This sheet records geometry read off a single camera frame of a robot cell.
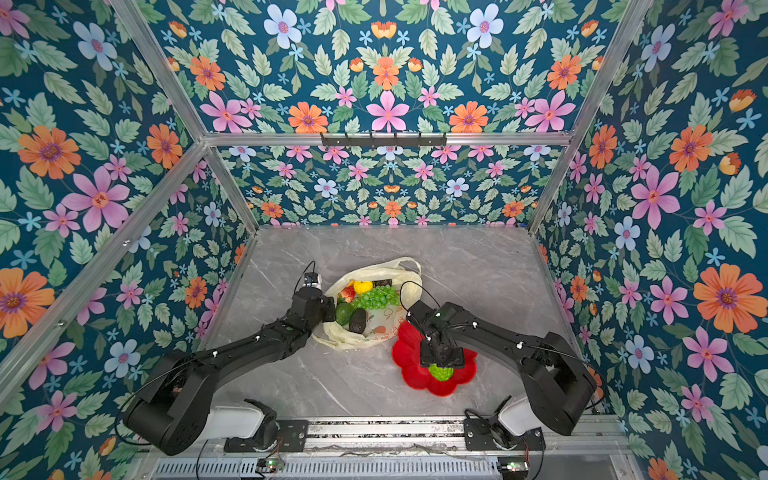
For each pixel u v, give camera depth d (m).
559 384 0.42
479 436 0.73
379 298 0.94
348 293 0.97
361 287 0.96
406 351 0.89
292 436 0.74
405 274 0.94
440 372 0.78
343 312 0.90
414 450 0.72
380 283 0.98
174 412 0.42
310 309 0.69
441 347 0.68
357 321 0.91
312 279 0.78
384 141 0.93
